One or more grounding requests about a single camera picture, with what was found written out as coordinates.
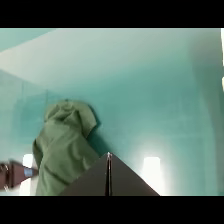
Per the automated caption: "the silver frame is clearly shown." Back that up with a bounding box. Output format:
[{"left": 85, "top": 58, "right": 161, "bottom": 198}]
[{"left": 0, "top": 160, "right": 40, "bottom": 192}]

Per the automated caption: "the green shirt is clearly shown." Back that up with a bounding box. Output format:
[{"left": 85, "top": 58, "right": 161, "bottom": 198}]
[{"left": 32, "top": 99, "right": 101, "bottom": 197}]

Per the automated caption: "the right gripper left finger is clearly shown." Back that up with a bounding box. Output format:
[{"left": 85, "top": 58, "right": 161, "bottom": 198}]
[{"left": 59, "top": 152, "right": 109, "bottom": 197}]

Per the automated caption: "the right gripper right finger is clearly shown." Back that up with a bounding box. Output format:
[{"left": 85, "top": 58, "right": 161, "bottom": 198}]
[{"left": 108, "top": 152, "right": 160, "bottom": 197}]

